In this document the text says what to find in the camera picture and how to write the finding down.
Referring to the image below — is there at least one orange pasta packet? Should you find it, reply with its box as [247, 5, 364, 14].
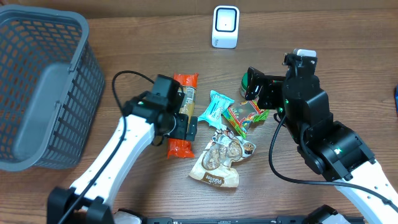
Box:
[167, 73, 198, 159]

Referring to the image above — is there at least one green candy bag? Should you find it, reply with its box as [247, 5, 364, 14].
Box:
[223, 100, 269, 139]

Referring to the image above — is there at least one teal wipes packet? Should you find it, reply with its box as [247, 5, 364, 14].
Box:
[198, 90, 234, 129]

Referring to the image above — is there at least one white brown cookie bag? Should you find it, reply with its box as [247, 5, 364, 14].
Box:
[188, 126, 256, 188]

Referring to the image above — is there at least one green capped bottle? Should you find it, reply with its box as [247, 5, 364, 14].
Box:
[239, 73, 248, 98]

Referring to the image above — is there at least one blue packet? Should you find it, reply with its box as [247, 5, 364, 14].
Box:
[394, 85, 398, 114]

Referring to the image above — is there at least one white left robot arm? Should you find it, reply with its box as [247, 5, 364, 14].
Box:
[47, 75, 198, 223]

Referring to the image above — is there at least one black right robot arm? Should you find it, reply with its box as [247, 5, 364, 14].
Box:
[246, 65, 397, 223]

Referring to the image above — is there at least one white barcode scanner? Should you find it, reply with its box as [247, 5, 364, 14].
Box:
[211, 5, 240, 49]

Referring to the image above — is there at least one grey plastic basket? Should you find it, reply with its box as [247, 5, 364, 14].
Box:
[1, 5, 105, 172]

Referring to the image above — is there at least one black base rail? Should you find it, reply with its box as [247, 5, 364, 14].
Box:
[139, 216, 366, 224]

